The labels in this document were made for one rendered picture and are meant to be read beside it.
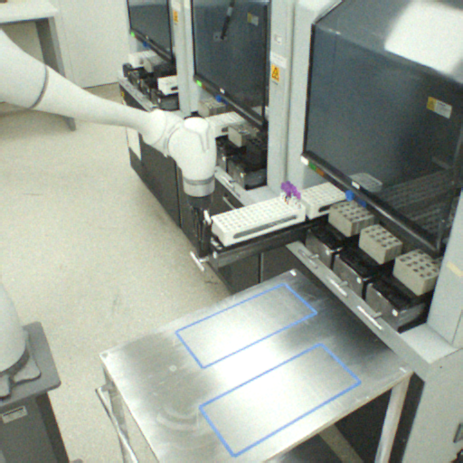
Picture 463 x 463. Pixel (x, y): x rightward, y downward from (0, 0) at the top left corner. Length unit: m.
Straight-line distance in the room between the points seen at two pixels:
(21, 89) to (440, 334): 1.18
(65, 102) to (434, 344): 1.09
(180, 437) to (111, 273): 1.82
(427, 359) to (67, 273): 2.01
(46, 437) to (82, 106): 0.92
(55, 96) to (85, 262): 1.87
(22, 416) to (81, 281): 1.40
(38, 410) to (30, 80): 0.86
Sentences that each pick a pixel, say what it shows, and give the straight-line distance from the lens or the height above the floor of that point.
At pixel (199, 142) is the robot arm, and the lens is 1.46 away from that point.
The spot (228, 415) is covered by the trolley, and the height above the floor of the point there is 0.82.
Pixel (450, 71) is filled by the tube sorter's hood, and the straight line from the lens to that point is 1.32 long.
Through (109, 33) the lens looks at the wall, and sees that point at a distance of 5.09.
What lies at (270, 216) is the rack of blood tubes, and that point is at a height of 0.86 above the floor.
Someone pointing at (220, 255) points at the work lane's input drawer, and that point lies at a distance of 1.65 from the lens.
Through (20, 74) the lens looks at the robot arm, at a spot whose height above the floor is 1.44.
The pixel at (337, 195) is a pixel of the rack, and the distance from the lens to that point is 1.85.
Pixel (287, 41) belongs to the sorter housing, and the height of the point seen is 1.31.
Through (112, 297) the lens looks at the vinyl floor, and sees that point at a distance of 2.79.
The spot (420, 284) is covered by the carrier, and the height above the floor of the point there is 0.86.
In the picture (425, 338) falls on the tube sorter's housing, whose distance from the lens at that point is 1.57.
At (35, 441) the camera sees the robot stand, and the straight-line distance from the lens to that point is 1.71.
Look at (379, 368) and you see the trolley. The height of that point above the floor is 0.82.
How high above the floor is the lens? 1.81
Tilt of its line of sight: 36 degrees down
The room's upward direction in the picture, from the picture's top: 1 degrees counter-clockwise
